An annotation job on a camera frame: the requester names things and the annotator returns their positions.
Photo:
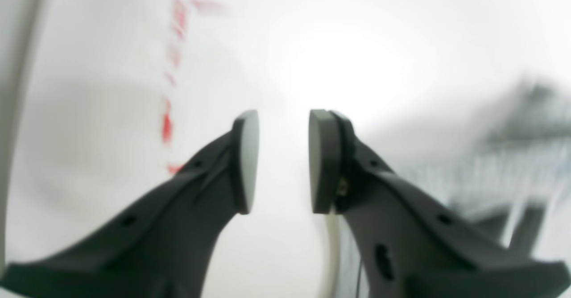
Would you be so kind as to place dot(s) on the red tape rectangle marking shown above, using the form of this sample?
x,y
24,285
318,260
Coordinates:
x,y
181,126

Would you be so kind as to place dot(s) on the grey T-shirt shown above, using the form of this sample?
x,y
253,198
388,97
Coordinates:
x,y
513,181

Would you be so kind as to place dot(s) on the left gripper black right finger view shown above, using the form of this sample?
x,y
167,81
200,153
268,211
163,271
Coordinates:
x,y
410,245

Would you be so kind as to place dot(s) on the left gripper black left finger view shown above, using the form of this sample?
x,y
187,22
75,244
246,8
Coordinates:
x,y
162,244

